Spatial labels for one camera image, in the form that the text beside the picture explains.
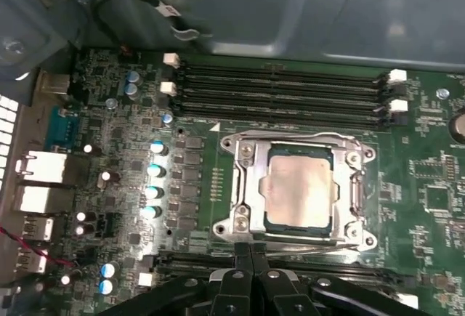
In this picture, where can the silver motherboard screw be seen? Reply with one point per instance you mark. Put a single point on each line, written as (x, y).
(110, 103)
(442, 93)

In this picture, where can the metal CPU socket cover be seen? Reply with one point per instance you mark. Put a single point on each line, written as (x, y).
(256, 192)

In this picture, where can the CPU with silver top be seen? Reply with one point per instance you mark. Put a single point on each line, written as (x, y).
(301, 189)

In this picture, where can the silver coin battery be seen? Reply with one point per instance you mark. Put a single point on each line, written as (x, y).
(459, 127)

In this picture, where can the green motherboard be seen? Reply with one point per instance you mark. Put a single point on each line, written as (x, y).
(417, 221)

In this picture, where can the CPU socket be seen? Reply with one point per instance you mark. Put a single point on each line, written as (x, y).
(230, 235)

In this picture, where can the blue serial port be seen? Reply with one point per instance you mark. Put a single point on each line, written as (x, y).
(61, 127)

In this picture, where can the silver rear port block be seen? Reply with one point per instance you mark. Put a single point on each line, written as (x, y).
(40, 199)
(52, 83)
(41, 165)

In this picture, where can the black square chip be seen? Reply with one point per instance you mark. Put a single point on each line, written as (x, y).
(437, 198)

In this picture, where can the silver cylindrical capacitor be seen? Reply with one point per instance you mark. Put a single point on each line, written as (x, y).
(150, 212)
(105, 287)
(133, 76)
(156, 170)
(133, 91)
(152, 192)
(158, 147)
(109, 268)
(167, 118)

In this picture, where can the thin metal locking lever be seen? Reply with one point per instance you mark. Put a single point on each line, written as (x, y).
(298, 135)
(309, 251)

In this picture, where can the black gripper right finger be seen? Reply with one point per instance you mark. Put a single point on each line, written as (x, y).
(276, 294)

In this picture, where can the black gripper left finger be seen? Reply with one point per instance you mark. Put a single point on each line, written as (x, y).
(232, 294)

